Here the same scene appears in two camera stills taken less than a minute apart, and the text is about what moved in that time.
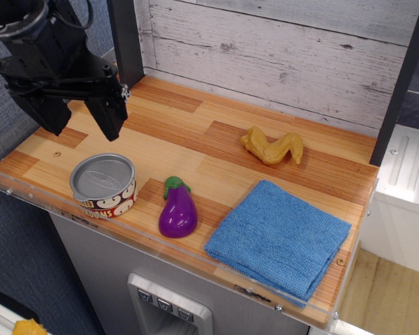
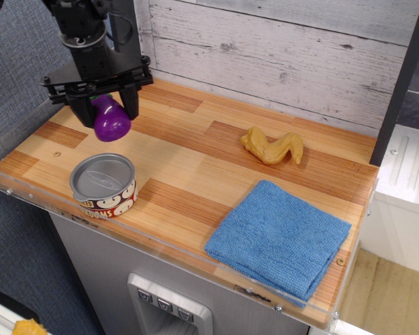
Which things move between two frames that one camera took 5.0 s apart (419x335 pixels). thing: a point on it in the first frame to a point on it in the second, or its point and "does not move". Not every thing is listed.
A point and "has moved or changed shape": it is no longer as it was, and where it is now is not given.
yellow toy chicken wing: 255,140 does not move
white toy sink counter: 397,221 does not move
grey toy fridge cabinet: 103,266 does not move
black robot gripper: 58,63 to 100,68
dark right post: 406,76 does not move
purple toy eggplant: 179,217 has moved or changed shape
